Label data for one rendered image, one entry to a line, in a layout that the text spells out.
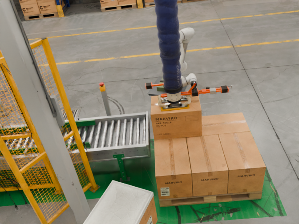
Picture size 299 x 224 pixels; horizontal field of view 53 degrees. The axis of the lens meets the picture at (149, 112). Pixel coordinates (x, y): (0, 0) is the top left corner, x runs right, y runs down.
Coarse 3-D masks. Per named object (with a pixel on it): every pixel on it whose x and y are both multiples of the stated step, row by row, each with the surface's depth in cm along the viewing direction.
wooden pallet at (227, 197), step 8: (240, 192) 348; (248, 192) 348; (256, 192) 348; (160, 200) 355; (168, 200) 355; (176, 200) 364; (184, 200) 363; (192, 200) 361; (200, 200) 360; (208, 200) 356; (216, 200) 358; (224, 200) 356; (232, 200) 356
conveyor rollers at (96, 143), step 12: (120, 120) 420; (132, 120) 416; (144, 120) 412; (24, 132) 423; (84, 132) 407; (132, 132) 396; (144, 132) 392; (96, 144) 384; (108, 144) 381; (132, 144) 380; (0, 156) 388
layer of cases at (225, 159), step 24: (216, 120) 395; (240, 120) 390; (168, 144) 369; (192, 144) 364; (216, 144) 359; (240, 144) 355; (168, 168) 337; (192, 168) 333; (216, 168) 329; (240, 168) 325; (264, 168) 325; (168, 192) 347; (192, 192) 348; (216, 192) 347
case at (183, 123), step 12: (156, 96) 385; (192, 96) 375; (156, 108) 364; (192, 108) 355; (156, 120) 361; (168, 120) 361; (180, 120) 360; (192, 120) 360; (156, 132) 372; (168, 132) 372; (180, 132) 371; (192, 132) 371
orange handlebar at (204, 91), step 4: (152, 84) 384; (156, 84) 382; (160, 84) 382; (216, 88) 358; (220, 88) 358; (228, 88) 355; (184, 92) 361; (200, 92) 356; (204, 92) 356; (208, 92) 356; (164, 96) 359
